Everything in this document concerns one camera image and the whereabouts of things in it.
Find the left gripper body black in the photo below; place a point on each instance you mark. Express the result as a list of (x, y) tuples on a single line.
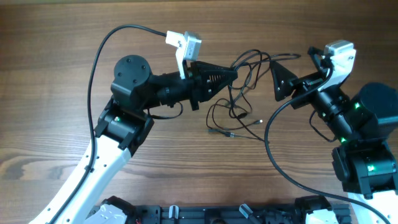
[(194, 102)]

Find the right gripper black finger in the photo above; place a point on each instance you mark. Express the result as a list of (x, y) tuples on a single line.
[(284, 81), (316, 56)]

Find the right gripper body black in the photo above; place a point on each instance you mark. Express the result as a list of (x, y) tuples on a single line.
[(306, 85)]

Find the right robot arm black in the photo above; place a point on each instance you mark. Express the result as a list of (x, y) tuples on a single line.
[(363, 161)]

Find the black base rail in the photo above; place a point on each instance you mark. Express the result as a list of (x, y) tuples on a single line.
[(271, 213)]

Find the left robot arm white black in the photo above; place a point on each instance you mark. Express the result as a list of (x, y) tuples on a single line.
[(124, 125)]

